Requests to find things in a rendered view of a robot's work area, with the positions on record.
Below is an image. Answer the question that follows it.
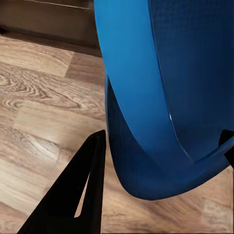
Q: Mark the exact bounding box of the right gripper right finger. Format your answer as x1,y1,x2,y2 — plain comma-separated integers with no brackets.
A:
218,129,234,169

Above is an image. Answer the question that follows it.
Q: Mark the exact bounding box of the sandal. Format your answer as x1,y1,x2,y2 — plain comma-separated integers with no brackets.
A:
94,0,234,200

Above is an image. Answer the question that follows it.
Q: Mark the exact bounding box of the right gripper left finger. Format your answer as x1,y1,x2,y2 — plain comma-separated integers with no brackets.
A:
17,130,106,234

